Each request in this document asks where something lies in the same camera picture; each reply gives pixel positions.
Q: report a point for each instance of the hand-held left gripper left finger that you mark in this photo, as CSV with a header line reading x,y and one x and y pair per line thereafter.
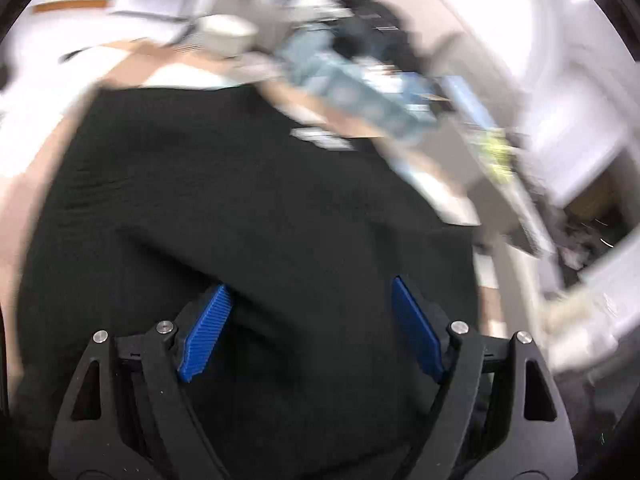
x,y
207,332

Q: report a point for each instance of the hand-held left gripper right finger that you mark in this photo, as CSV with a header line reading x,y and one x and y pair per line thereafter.
x,y
415,330

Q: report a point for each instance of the black knit garment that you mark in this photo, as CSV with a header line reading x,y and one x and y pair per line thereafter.
x,y
250,200

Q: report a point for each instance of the yellow-green item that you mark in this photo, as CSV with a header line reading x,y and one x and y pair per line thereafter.
x,y
496,152

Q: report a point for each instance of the brown and white checked blanket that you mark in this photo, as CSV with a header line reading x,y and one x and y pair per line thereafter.
x,y
30,170

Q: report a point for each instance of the light blue side table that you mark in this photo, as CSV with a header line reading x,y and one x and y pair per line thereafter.
x,y
345,92

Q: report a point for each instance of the white round container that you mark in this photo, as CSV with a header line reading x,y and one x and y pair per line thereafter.
x,y
227,32

